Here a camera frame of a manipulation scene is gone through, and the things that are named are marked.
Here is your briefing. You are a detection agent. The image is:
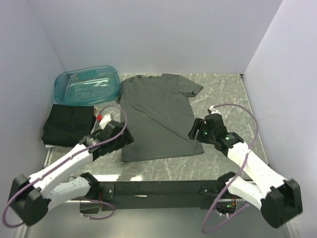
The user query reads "grey t-shirt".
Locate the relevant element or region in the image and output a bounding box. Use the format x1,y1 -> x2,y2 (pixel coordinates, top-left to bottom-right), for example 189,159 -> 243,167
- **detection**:
115,73 -> 204,162

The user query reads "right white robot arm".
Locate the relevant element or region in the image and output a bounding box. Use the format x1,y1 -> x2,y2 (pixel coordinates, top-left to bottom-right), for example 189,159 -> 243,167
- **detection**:
188,113 -> 303,228

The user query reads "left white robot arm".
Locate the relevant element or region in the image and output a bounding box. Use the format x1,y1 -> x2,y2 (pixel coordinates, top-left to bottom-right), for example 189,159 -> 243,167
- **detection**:
2,120 -> 134,228

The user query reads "teal plastic bin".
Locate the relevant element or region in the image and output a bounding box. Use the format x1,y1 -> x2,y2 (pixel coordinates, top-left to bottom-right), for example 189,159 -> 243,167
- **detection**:
54,65 -> 120,106

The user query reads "folded black t-shirt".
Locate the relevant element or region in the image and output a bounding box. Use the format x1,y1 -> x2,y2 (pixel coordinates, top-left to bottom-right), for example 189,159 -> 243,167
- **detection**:
42,104 -> 96,147

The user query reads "black base beam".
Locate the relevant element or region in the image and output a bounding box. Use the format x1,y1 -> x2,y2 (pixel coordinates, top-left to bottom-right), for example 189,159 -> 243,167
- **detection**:
79,179 -> 236,214

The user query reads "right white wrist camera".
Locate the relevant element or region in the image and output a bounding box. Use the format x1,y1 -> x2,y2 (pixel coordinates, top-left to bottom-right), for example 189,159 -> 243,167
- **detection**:
208,106 -> 221,115

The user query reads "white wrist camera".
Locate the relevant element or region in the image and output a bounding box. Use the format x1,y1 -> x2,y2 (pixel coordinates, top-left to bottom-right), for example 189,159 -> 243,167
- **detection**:
208,106 -> 221,115
97,114 -> 113,129

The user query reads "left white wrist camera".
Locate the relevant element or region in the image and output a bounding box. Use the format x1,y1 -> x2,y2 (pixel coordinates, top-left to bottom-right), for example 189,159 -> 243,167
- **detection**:
97,114 -> 113,129

